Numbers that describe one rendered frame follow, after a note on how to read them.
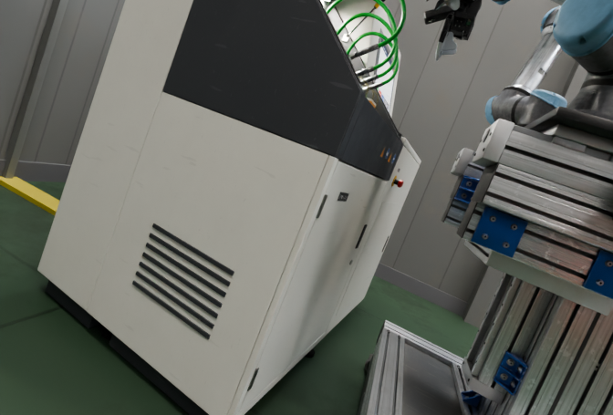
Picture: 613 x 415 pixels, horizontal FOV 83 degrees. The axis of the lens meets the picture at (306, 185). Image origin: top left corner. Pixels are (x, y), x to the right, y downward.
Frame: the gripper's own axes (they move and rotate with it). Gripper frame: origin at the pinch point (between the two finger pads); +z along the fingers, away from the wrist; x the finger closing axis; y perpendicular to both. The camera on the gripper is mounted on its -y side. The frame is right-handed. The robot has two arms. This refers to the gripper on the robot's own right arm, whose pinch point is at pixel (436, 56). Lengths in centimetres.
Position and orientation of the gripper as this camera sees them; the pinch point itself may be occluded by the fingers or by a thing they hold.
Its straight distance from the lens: 133.0
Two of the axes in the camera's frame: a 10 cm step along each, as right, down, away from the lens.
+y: 8.5, 3.7, -3.9
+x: 3.9, 0.7, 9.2
